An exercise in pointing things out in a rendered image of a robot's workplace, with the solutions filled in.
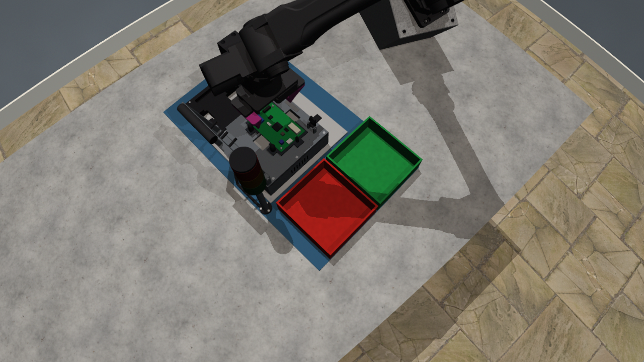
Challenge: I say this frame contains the green circuit board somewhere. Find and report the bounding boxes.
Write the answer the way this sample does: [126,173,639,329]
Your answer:
[253,102,305,152]

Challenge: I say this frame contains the green open-top bin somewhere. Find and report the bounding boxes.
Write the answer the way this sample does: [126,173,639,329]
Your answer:
[326,116,423,210]

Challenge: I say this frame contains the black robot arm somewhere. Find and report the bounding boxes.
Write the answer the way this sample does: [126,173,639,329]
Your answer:
[199,0,464,96]

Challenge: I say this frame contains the red bin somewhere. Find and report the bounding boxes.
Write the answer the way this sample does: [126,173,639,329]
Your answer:
[276,158,378,259]

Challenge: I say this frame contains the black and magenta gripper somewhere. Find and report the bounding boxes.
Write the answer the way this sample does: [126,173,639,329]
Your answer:
[231,68,305,129]

